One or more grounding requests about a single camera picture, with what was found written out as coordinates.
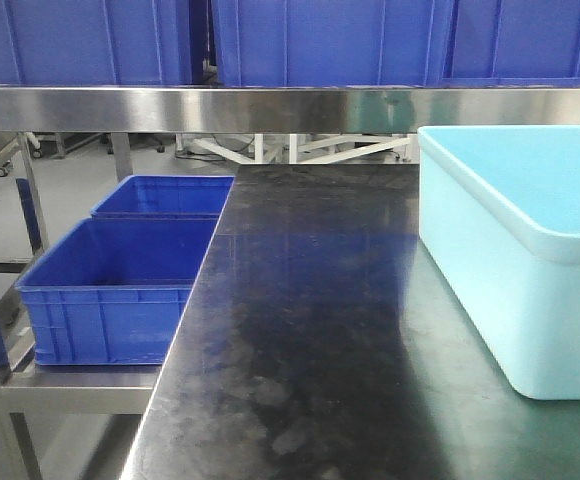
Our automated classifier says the steel side shelf frame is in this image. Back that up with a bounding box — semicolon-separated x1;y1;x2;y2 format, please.
0;132;164;480

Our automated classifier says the blue crate top left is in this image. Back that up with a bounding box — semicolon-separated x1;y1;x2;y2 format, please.
0;1;207;86

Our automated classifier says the blue crate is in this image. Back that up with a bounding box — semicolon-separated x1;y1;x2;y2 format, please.
443;1;580;87
0;1;207;86
212;1;454;87

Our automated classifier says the stainless steel shelf rail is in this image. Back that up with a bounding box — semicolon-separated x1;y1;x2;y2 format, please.
0;86;580;134

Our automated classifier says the near blue crate lower shelf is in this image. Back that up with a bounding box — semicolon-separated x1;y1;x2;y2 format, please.
16;219;217;366

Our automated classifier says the blue crate top middle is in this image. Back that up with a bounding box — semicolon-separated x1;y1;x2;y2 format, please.
212;1;454;87

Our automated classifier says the blue crate shelf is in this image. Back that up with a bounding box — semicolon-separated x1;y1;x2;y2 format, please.
91;175;234;219
16;219;217;366

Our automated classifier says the white metal frame background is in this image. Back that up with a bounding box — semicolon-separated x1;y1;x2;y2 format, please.
175;133;413;165

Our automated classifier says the blue crate top right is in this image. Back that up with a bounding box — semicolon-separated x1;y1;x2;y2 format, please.
443;1;580;87

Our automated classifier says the light blue plastic tub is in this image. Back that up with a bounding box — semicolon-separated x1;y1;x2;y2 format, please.
418;125;580;400

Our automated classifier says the far blue crate lower shelf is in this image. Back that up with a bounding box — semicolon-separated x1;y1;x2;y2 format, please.
91;175;234;219

